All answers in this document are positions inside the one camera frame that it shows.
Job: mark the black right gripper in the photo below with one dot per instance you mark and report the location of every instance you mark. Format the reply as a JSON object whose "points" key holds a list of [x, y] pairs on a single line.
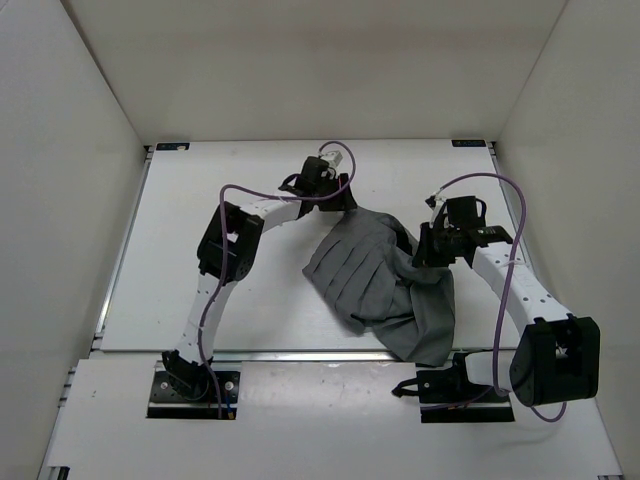
{"points": [[424, 256]]}

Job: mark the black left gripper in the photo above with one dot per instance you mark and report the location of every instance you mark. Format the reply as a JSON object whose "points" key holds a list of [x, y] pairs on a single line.
{"points": [[342, 202]]}

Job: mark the grey pleated skirt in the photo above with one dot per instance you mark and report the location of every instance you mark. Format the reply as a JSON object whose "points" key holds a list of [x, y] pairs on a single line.
{"points": [[363, 271]]}

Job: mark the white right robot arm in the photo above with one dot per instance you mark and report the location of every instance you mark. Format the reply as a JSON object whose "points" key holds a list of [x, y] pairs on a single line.
{"points": [[557, 357]]}

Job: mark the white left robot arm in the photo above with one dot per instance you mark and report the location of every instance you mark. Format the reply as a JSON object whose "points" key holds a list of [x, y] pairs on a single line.
{"points": [[228, 250]]}

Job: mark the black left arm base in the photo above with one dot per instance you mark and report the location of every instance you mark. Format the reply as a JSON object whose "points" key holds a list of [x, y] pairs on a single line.
{"points": [[184, 390]]}

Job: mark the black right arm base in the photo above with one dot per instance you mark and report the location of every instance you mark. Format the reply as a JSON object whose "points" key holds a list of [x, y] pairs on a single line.
{"points": [[447, 396]]}

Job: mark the blue right corner label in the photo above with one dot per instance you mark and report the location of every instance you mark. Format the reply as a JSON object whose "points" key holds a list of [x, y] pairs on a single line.
{"points": [[468, 143]]}

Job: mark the blue corner label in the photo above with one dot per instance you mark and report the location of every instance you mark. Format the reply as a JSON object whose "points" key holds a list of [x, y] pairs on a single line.
{"points": [[468, 143], [172, 146]]}

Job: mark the blue left corner label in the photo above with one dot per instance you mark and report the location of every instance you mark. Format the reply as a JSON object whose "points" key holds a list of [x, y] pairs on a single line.
{"points": [[172, 146]]}

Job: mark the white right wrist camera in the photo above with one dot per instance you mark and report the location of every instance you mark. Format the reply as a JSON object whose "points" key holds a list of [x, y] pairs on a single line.
{"points": [[436, 202]]}

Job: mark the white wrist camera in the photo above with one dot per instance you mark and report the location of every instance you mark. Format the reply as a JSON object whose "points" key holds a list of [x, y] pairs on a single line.
{"points": [[436, 202], [333, 158]]}

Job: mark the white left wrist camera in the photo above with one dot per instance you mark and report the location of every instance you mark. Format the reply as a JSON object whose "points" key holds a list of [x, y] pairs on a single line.
{"points": [[333, 158]]}

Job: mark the aluminium table front rail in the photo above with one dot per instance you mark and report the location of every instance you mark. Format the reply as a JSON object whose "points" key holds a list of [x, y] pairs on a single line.
{"points": [[239, 356]]}

